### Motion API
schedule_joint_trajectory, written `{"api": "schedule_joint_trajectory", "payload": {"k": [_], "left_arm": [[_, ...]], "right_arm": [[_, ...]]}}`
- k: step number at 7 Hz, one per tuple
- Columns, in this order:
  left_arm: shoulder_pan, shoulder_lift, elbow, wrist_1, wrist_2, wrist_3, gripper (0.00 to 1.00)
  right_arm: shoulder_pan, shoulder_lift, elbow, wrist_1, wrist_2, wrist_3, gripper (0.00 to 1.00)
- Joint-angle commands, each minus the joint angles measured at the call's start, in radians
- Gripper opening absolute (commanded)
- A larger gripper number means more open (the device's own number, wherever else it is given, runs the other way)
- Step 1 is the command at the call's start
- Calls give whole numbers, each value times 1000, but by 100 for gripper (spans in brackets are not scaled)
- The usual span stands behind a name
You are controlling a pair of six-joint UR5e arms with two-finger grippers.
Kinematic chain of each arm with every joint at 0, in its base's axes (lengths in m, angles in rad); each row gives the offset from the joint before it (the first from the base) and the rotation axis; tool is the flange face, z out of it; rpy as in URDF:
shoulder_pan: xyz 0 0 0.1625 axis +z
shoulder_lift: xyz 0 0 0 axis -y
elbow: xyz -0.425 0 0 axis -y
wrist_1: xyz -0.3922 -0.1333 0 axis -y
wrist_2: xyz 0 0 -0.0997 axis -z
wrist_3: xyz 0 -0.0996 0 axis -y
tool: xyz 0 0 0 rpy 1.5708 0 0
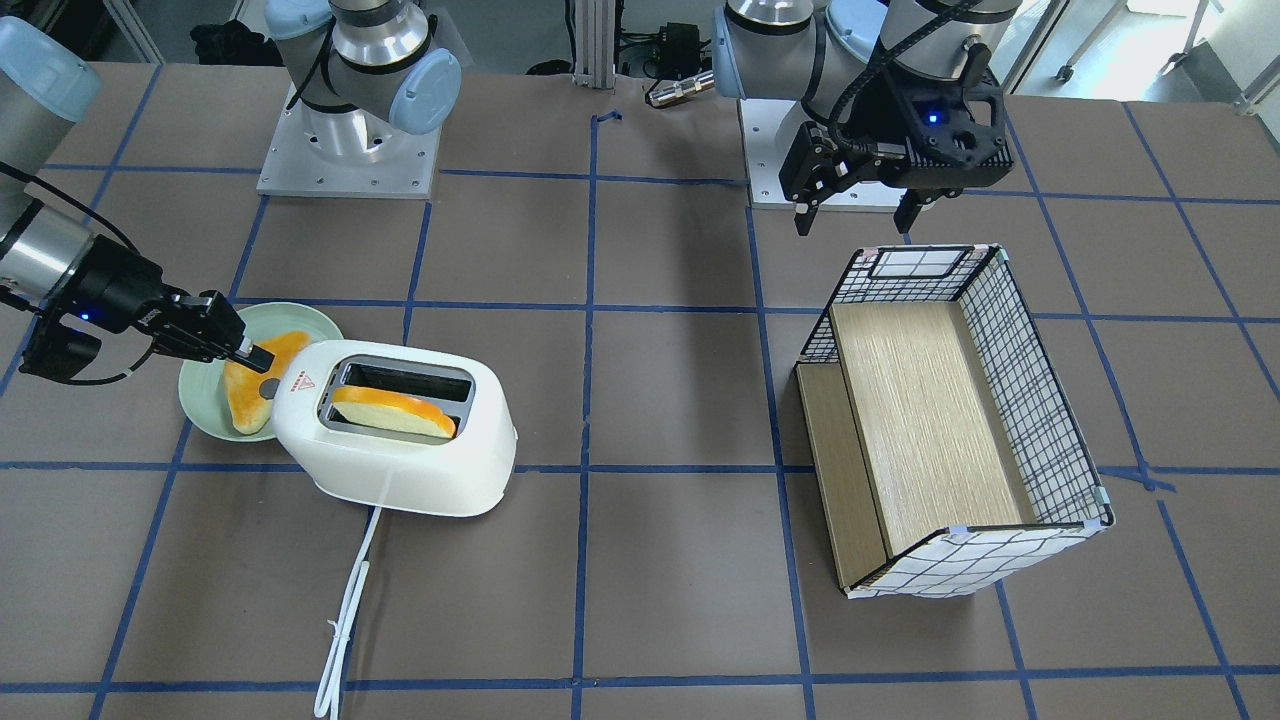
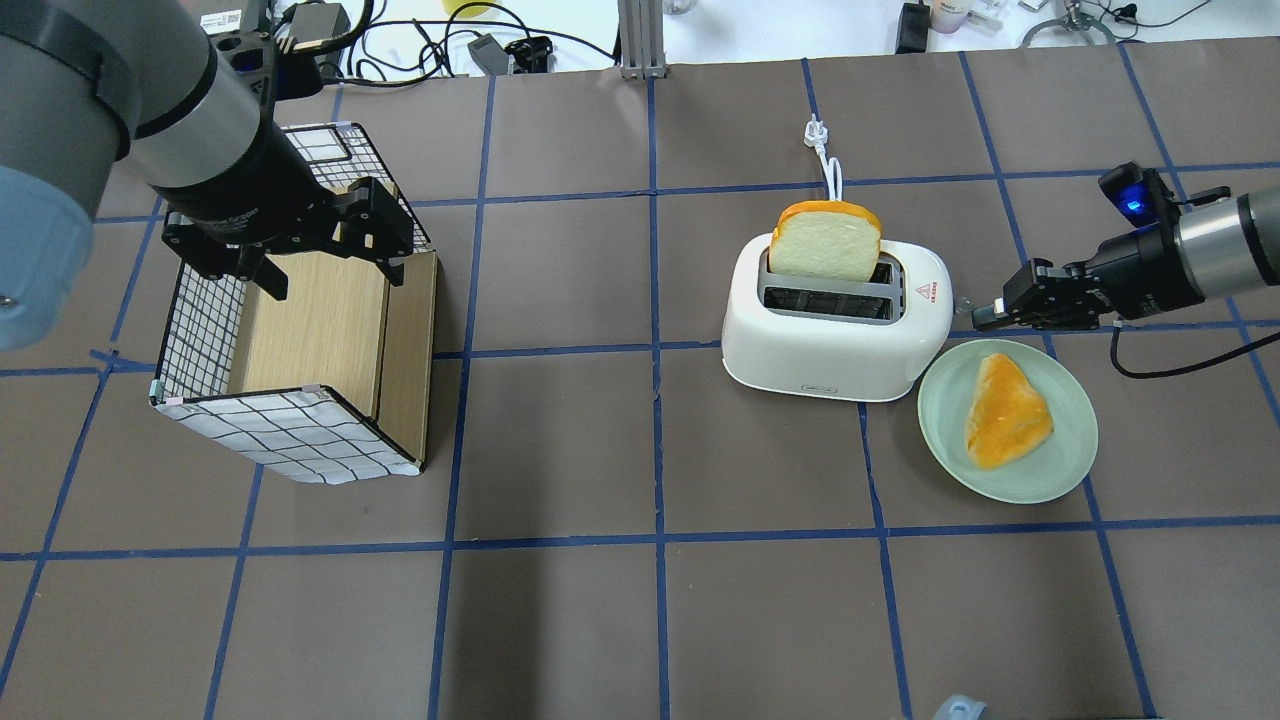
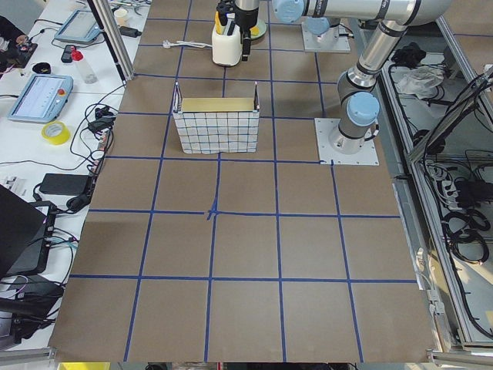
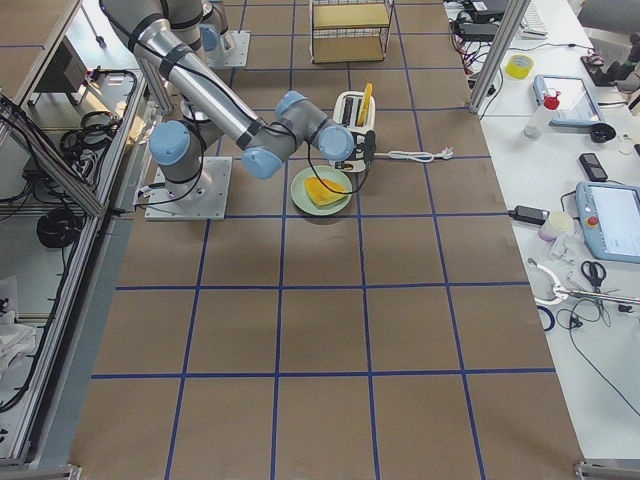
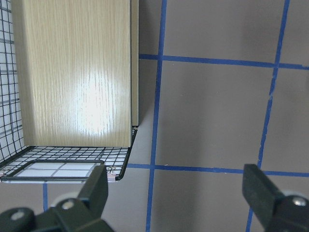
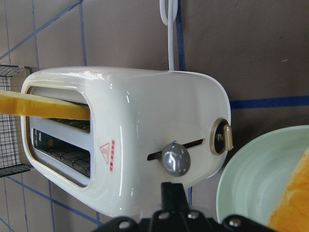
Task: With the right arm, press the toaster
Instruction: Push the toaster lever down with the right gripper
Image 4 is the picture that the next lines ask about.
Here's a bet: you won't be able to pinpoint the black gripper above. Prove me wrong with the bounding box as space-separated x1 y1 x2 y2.
352 130 376 168

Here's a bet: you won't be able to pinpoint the white two-slot toaster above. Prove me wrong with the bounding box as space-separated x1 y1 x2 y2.
333 91 376 174

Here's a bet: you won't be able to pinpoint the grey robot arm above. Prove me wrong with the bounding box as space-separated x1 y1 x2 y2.
100 1 375 209
99 1 235 66

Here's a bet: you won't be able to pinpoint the toast slice in toaster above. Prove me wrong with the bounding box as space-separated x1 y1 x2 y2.
357 83 373 127

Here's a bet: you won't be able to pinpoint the orange bread on plate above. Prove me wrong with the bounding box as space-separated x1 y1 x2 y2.
303 176 349 207

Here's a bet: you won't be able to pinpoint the light green plate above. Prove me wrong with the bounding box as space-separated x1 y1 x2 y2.
290 165 352 216

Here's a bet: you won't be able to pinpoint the white squeeze bottle red cap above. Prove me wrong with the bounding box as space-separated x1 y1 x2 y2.
523 90 561 139

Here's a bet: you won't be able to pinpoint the black power adapter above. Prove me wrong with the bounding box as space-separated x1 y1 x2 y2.
508 205 549 225

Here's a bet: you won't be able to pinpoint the yellow tape roll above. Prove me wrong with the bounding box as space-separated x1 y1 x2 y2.
505 54 534 80

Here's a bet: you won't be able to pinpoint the black scissors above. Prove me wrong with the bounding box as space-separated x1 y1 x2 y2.
580 260 607 293

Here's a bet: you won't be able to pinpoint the white toaster power cable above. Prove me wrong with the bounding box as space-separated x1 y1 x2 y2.
373 144 457 164

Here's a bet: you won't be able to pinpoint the wire and wood shelf rack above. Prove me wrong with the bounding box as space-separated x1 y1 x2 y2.
309 0 394 65

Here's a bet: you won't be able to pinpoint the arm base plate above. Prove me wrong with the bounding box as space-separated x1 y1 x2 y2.
201 25 251 69
144 156 232 221

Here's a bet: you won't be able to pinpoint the aluminium frame post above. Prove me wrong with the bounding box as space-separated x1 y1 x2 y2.
468 0 530 113

